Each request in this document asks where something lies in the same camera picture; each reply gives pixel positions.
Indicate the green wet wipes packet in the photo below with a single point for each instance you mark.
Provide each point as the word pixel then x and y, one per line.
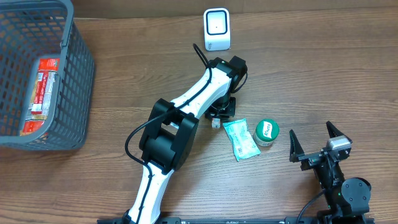
pixel 243 143

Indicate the red snack bar packet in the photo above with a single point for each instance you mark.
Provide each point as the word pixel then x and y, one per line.
pixel 39 103

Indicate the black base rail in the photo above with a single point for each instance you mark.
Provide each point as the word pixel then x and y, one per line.
pixel 286 220

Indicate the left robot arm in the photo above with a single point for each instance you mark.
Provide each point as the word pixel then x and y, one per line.
pixel 169 133

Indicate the white barcode scanner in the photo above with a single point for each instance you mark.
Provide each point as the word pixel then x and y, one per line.
pixel 217 29

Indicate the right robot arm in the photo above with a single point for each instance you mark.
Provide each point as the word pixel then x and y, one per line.
pixel 347 199

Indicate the orange tissue packet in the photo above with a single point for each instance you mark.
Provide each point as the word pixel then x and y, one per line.
pixel 215 123

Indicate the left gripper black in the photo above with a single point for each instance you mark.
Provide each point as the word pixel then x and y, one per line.
pixel 219 112

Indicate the grey plastic shopping basket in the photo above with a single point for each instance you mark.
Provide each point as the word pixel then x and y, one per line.
pixel 30 31

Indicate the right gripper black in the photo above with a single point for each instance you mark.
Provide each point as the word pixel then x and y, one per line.
pixel 297 153

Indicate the green lid Knorr jar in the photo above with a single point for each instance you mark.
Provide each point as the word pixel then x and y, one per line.
pixel 266 132

